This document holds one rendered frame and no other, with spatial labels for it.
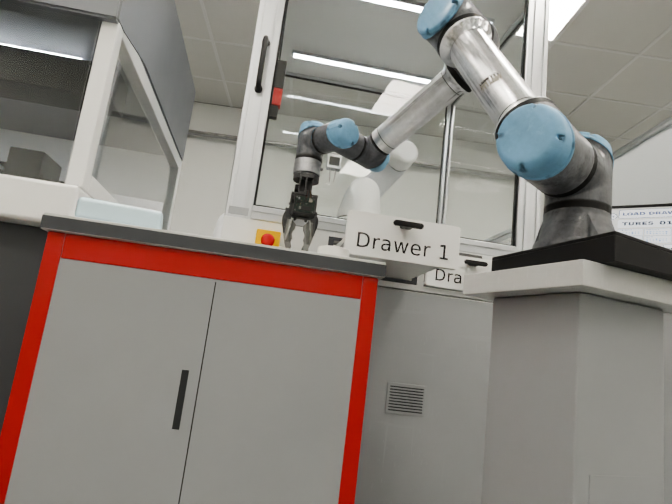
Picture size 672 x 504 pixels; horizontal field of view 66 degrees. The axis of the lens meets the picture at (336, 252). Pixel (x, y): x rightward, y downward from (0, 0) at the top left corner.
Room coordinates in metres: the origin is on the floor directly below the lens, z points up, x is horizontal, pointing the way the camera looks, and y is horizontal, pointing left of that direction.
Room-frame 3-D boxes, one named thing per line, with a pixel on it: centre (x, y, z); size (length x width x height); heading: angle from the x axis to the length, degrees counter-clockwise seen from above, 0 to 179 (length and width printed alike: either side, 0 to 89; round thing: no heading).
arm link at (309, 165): (1.35, 0.10, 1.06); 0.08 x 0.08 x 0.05
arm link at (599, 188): (0.92, -0.44, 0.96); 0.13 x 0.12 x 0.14; 132
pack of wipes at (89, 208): (0.97, 0.42, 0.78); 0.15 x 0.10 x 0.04; 108
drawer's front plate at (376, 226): (1.25, -0.16, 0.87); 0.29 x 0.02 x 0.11; 98
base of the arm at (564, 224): (0.92, -0.44, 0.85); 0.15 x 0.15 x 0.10
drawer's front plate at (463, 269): (1.60, -0.43, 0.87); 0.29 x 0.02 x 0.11; 98
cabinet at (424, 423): (2.05, -0.10, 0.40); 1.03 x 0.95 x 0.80; 98
